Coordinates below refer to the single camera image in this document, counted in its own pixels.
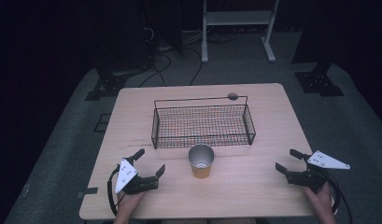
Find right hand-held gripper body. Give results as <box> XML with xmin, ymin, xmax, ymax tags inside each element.
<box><xmin>285</xmin><ymin>149</ymin><xmax>352</xmax><ymax>194</ymax></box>

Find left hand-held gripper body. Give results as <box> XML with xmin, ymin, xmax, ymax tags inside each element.
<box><xmin>114</xmin><ymin>157</ymin><xmax>160</xmax><ymax>196</ymax></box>

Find orange cup with metallic inside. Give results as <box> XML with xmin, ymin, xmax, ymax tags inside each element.
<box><xmin>187</xmin><ymin>143</ymin><xmax>217</xmax><ymax>180</ymax></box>

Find black wire basket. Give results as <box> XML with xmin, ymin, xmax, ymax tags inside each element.
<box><xmin>150</xmin><ymin>94</ymin><xmax>258</xmax><ymax>150</ymax></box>

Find person's left hand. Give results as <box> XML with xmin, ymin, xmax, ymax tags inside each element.
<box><xmin>116</xmin><ymin>189</ymin><xmax>149</xmax><ymax>219</ymax></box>

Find person's right hand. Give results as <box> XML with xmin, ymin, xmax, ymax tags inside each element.
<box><xmin>303</xmin><ymin>181</ymin><xmax>336</xmax><ymax>220</ymax></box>

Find black tape strip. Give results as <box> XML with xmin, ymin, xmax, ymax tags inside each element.
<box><xmin>77</xmin><ymin>187</ymin><xmax>100</xmax><ymax>200</ymax></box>

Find black tape square outline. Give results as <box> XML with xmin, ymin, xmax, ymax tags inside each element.
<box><xmin>92</xmin><ymin>113</ymin><xmax>112</xmax><ymax>133</ymax></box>

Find black stand base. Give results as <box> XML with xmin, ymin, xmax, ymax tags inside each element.
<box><xmin>84</xmin><ymin>66</ymin><xmax>131</xmax><ymax>103</ymax></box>
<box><xmin>293</xmin><ymin>61</ymin><xmax>346</xmax><ymax>98</ymax></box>

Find white metal stand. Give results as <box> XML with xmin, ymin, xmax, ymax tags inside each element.
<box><xmin>201</xmin><ymin>0</ymin><xmax>280</xmax><ymax>64</ymax></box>

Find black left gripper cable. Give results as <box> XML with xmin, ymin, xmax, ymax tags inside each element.
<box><xmin>106</xmin><ymin>166</ymin><xmax>124</xmax><ymax>217</ymax></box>

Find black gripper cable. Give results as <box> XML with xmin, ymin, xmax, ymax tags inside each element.
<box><xmin>106</xmin><ymin>166</ymin><xmax>124</xmax><ymax>217</ymax></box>
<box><xmin>326</xmin><ymin>174</ymin><xmax>354</xmax><ymax>224</ymax></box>

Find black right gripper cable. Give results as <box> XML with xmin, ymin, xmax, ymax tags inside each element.
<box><xmin>326</xmin><ymin>174</ymin><xmax>354</xmax><ymax>224</ymax></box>

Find black floor cables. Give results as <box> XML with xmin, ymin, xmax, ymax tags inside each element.
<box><xmin>137</xmin><ymin>26</ymin><xmax>239</xmax><ymax>89</ymax></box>

